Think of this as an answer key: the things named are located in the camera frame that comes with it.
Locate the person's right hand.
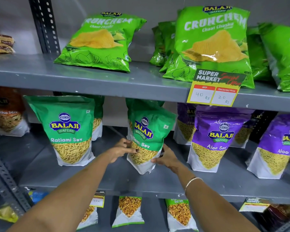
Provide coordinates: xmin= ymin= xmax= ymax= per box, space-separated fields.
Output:
xmin=151 ymin=144 xmax=182 ymax=174

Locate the person's left hand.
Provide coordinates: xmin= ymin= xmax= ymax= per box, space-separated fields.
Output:
xmin=106 ymin=138 xmax=139 ymax=164

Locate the yellow snack packet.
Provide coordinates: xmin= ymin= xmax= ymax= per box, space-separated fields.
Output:
xmin=0 ymin=204 xmax=19 ymax=223

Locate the small green-edged snack packet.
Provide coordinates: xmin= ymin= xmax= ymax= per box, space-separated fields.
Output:
xmin=112 ymin=196 xmax=145 ymax=228

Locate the dark snack packet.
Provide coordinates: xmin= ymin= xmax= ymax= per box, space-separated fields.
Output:
xmin=256 ymin=204 xmax=290 ymax=232

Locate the grey metal shelf rack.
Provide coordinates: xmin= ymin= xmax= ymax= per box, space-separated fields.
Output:
xmin=0 ymin=0 xmax=290 ymax=232

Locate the person's left forearm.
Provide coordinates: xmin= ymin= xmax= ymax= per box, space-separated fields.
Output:
xmin=7 ymin=152 xmax=113 ymax=232

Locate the blue snack packet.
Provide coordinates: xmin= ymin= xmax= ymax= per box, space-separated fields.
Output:
xmin=28 ymin=189 xmax=49 ymax=204

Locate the orange snack mix pouch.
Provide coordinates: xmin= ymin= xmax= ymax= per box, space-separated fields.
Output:
xmin=0 ymin=86 xmax=30 ymax=137

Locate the silver bangle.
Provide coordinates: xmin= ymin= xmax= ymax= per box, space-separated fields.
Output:
xmin=185 ymin=177 xmax=204 ymax=191

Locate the small white snack packet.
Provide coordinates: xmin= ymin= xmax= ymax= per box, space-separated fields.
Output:
xmin=77 ymin=205 xmax=98 ymax=230

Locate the brown snack packet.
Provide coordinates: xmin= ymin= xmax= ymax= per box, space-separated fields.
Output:
xmin=0 ymin=33 xmax=15 ymax=45
xmin=0 ymin=43 xmax=15 ymax=55

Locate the perforated metal rack upright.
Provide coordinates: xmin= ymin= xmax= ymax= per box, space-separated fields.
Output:
xmin=0 ymin=142 xmax=34 ymax=213
xmin=29 ymin=0 xmax=61 ymax=54

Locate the yellow price tag card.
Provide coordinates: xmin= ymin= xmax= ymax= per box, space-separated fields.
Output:
xmin=187 ymin=69 xmax=247 ymax=107
xmin=91 ymin=191 xmax=105 ymax=208
xmin=239 ymin=198 xmax=271 ymax=213

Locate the green potato chips bag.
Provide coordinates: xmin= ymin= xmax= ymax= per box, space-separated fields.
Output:
xmin=158 ymin=21 xmax=177 ymax=72
xmin=54 ymin=12 xmax=147 ymax=73
xmin=149 ymin=26 xmax=167 ymax=67
xmin=246 ymin=26 xmax=272 ymax=81
xmin=259 ymin=22 xmax=290 ymax=93
xmin=163 ymin=6 xmax=255 ymax=89

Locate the purple sev pouch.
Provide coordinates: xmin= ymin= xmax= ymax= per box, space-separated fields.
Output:
xmin=187 ymin=105 xmax=254 ymax=173
xmin=231 ymin=110 xmax=264 ymax=149
xmin=247 ymin=113 xmax=290 ymax=179
xmin=173 ymin=103 xmax=198 ymax=145

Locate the person's right forearm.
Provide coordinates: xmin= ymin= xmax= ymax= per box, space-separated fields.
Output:
xmin=175 ymin=164 xmax=260 ymax=232

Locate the small green-topped snack packet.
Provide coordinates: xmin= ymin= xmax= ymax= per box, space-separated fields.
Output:
xmin=165 ymin=198 xmax=198 ymax=232

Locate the green sev pouch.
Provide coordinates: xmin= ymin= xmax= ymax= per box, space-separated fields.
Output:
xmin=125 ymin=98 xmax=165 ymax=140
xmin=24 ymin=95 xmax=96 ymax=166
xmin=126 ymin=107 xmax=177 ymax=175
xmin=63 ymin=93 xmax=105 ymax=141

